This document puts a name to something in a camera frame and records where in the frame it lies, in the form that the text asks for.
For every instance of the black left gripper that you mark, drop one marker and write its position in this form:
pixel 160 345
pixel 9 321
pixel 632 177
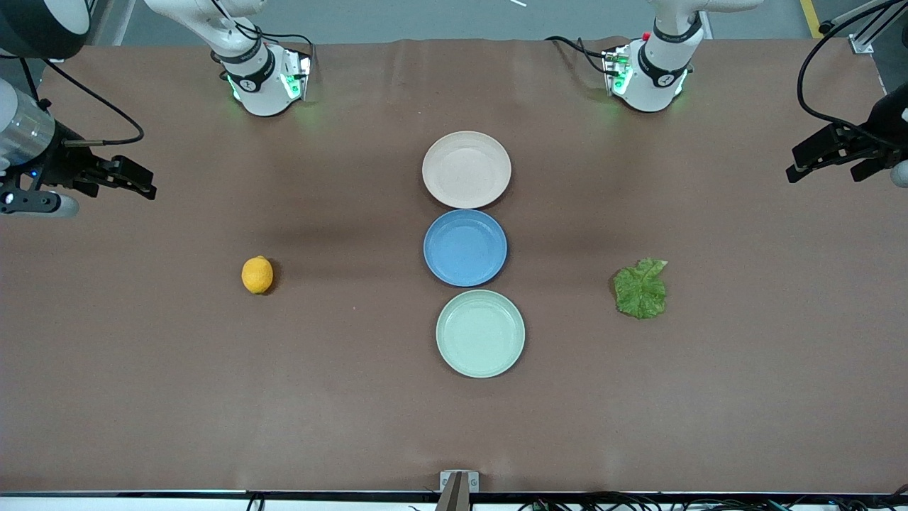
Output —
pixel 871 144

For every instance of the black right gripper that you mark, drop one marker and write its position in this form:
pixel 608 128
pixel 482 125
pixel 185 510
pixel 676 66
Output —
pixel 69 160

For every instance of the yellow lemon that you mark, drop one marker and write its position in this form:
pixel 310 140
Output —
pixel 257 275

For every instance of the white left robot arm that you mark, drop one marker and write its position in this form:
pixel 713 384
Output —
pixel 652 78

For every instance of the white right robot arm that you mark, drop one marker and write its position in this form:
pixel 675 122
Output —
pixel 259 89

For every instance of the green lettuce leaf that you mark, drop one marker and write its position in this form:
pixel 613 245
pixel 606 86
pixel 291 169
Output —
pixel 640 289

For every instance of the brown table cover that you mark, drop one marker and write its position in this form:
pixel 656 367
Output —
pixel 355 369

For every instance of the beige round plate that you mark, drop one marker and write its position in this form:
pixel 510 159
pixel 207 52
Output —
pixel 466 169

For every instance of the blue round plate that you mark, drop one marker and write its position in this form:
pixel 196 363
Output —
pixel 465 248

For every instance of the pale green round plate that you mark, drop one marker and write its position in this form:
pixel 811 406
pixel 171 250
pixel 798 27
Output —
pixel 480 333

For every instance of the aluminium frame profile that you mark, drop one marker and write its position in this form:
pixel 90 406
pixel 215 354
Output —
pixel 862 39

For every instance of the grey metal table bracket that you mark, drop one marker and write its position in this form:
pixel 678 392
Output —
pixel 458 486

